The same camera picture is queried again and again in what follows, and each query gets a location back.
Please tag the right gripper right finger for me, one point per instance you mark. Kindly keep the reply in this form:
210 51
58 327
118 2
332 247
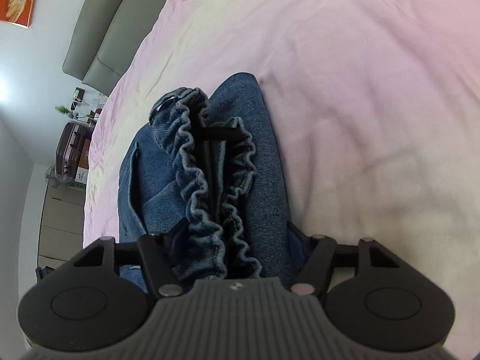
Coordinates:
315 259

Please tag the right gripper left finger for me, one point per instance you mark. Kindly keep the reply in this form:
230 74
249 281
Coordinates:
145 264

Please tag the blue denim jeans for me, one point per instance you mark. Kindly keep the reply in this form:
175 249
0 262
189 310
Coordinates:
205 172

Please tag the grey drawer cabinet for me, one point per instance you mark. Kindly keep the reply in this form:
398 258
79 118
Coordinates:
62 225

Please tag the wooden bedside table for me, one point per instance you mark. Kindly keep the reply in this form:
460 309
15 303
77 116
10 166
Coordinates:
88 114

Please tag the dark maroon suitcase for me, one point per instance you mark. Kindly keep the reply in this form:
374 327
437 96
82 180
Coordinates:
68 151

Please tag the small green potted plant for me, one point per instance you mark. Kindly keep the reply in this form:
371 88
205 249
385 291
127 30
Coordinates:
63 110

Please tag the pink floral bed duvet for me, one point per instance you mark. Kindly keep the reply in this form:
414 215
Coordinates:
375 104

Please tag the grey upholstered headboard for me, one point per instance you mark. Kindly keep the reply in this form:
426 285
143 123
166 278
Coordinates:
105 39

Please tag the wall power socket panel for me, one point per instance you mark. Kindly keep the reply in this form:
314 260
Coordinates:
79 94

